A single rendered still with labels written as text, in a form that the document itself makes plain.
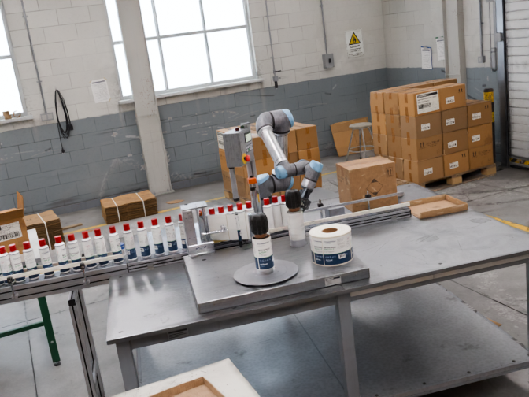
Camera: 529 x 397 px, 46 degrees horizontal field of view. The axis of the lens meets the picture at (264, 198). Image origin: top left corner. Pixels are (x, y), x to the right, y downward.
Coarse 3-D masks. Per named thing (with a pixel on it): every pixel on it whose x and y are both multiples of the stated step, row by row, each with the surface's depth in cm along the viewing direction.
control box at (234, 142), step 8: (248, 128) 352; (224, 136) 342; (232, 136) 340; (240, 136) 341; (224, 144) 344; (232, 144) 342; (240, 144) 341; (248, 144) 350; (232, 152) 343; (240, 152) 342; (248, 152) 350; (232, 160) 345; (240, 160) 343
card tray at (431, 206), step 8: (416, 200) 387; (424, 200) 388; (432, 200) 389; (440, 200) 390; (448, 200) 388; (456, 200) 378; (416, 208) 381; (424, 208) 379; (432, 208) 377; (440, 208) 375; (448, 208) 364; (456, 208) 365; (464, 208) 366; (416, 216) 366; (424, 216) 361; (432, 216) 362
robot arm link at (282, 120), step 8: (272, 112) 377; (280, 112) 378; (288, 112) 379; (272, 120) 374; (280, 120) 376; (288, 120) 378; (280, 128) 379; (288, 128) 381; (280, 136) 383; (280, 144) 385; (272, 176) 396; (280, 184) 395; (288, 184) 398
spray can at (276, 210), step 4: (272, 196) 353; (276, 196) 352; (272, 200) 353; (276, 200) 352; (272, 204) 353; (276, 204) 352; (272, 208) 353; (276, 208) 352; (272, 212) 354; (276, 212) 353; (280, 212) 354; (276, 216) 353; (280, 216) 354; (276, 220) 354; (280, 220) 355; (276, 224) 355; (280, 224) 355
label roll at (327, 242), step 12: (312, 228) 307; (324, 228) 304; (336, 228) 302; (348, 228) 300; (312, 240) 298; (324, 240) 293; (336, 240) 292; (348, 240) 296; (312, 252) 301; (324, 252) 294; (336, 252) 294; (348, 252) 297; (324, 264) 296; (336, 264) 295
